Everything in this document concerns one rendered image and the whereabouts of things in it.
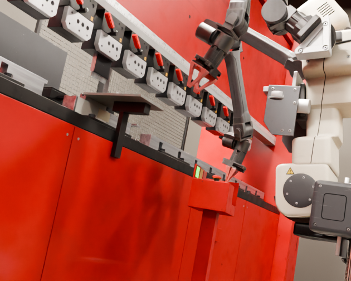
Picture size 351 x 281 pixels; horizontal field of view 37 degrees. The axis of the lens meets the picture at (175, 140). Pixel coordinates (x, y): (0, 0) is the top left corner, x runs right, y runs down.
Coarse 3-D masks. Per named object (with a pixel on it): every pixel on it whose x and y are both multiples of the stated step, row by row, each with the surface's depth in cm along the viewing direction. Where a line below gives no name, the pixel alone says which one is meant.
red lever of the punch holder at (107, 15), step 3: (105, 12) 205; (108, 12) 204; (105, 15) 205; (108, 15) 204; (108, 18) 205; (111, 18) 205; (108, 21) 206; (111, 21) 206; (108, 24) 206; (111, 24) 206; (111, 27) 207; (111, 30) 208; (114, 30) 208; (108, 33) 210; (111, 33) 209; (114, 33) 208; (117, 33) 209
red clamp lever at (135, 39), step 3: (132, 36) 222; (135, 36) 221; (135, 39) 222; (138, 39) 223; (135, 42) 223; (138, 42) 223; (135, 45) 224; (138, 45) 223; (138, 48) 224; (138, 51) 225; (141, 51) 225; (135, 54) 227; (138, 54) 226; (141, 54) 225
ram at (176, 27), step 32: (96, 0) 203; (128, 0) 221; (160, 0) 244; (192, 0) 270; (224, 0) 303; (256, 0) 346; (160, 32) 246; (192, 32) 273; (224, 64) 309; (256, 64) 355; (256, 96) 359; (256, 128) 363
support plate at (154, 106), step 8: (88, 96) 206; (96, 96) 203; (104, 96) 201; (112, 96) 199; (120, 96) 196; (128, 96) 194; (136, 96) 192; (144, 96) 193; (104, 104) 214; (112, 104) 211; (152, 104) 199
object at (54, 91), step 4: (44, 88) 219; (48, 88) 220; (52, 88) 219; (44, 92) 218; (48, 92) 217; (52, 92) 218; (56, 92) 220; (60, 92) 224; (44, 96) 218; (48, 96) 217; (52, 96) 218; (56, 96) 220; (60, 96) 220; (52, 100) 222; (56, 100) 221; (60, 100) 222
